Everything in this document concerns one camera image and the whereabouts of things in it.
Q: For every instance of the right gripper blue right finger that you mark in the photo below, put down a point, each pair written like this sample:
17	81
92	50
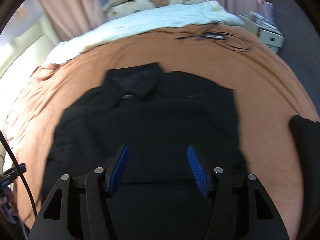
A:
200	170

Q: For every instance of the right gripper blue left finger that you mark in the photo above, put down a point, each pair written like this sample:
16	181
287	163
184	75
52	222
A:
115	169

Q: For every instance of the black collared shirt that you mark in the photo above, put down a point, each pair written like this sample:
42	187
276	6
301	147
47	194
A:
158	115

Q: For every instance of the orange-brown duvet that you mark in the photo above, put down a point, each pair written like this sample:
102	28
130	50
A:
267	95

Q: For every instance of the cream padded headboard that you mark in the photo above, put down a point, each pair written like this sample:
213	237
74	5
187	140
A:
32	47

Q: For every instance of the white bedside cabinet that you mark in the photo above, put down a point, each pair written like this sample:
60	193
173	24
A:
274	39

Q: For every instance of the pink left curtain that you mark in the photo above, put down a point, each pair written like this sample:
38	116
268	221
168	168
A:
72	18

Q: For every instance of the white light-blue blanket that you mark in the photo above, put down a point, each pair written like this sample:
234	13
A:
172	16

